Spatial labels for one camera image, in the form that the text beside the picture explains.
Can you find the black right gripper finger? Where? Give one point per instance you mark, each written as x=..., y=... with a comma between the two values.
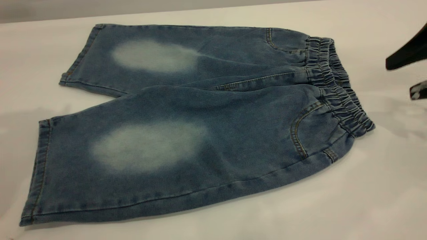
x=419, y=90
x=410, y=53

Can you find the blue denim pants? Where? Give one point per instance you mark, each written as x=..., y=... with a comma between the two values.
x=200, y=133

